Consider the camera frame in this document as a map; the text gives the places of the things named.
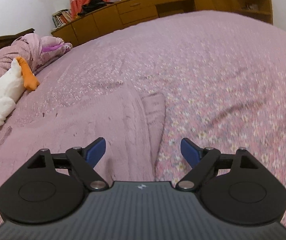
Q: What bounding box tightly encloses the pink knitted cardigan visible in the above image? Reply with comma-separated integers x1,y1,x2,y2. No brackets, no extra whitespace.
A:
0,85,165,186

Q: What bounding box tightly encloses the white plush goose toy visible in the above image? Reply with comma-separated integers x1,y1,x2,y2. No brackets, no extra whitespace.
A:
0,56,40,126

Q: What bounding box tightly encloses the pink floral bedspread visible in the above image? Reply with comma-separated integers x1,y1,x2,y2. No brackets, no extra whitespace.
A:
0,10,286,237

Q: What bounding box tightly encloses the rolled pink quilt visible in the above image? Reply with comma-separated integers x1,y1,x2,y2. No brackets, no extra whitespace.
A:
0,34,72,77

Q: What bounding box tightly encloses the stack of books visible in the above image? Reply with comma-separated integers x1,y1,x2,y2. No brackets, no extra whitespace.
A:
52,9,73,28

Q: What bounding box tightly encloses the wooden cabinet unit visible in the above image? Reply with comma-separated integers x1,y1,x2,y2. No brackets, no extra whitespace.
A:
51,0,273,47

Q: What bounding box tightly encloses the black bag on cabinet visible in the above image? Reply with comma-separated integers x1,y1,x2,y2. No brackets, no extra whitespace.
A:
77,0,112,16

